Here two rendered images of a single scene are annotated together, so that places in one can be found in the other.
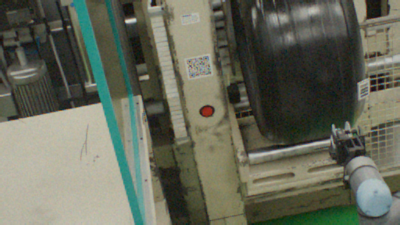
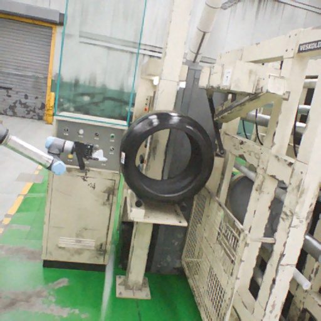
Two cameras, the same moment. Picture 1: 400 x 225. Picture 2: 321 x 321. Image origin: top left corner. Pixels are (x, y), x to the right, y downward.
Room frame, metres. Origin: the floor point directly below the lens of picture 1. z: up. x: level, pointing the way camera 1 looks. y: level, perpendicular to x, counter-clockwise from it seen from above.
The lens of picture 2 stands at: (1.67, -2.17, 1.57)
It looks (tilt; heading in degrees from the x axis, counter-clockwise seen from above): 13 degrees down; 80
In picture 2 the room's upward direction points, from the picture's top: 10 degrees clockwise
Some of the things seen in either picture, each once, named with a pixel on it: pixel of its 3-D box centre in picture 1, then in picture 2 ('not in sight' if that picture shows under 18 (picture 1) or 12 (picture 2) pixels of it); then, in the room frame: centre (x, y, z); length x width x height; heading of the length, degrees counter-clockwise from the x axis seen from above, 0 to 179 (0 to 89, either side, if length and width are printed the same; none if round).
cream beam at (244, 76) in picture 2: not in sight; (232, 80); (2.32, -0.42, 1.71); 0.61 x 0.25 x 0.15; 90
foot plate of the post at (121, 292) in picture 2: not in sight; (133, 285); (2.00, -0.04, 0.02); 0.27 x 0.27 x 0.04; 0
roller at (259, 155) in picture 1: (301, 147); (136, 194); (1.88, -0.30, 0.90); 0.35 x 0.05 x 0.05; 90
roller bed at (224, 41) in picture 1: (199, 33); (207, 172); (2.40, -0.07, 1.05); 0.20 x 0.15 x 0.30; 90
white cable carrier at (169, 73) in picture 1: (169, 74); not in sight; (1.97, 0.05, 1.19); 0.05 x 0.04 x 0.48; 0
